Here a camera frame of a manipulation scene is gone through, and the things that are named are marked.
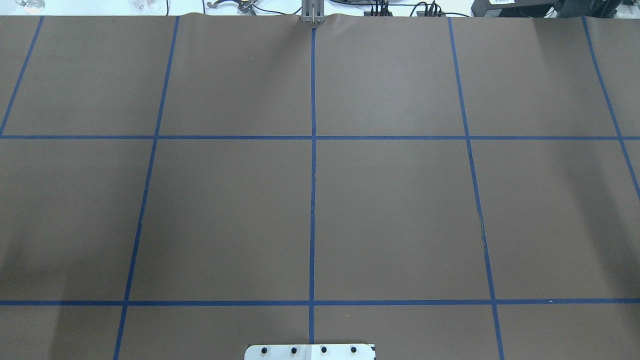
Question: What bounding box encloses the clear tape roll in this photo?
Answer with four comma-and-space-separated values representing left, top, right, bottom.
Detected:
14, 0, 46, 15

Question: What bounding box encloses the aluminium frame post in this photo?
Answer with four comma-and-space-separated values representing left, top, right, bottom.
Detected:
301, 0, 326, 25

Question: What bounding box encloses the white camera mast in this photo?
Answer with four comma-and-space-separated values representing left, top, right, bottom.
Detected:
243, 343, 377, 360

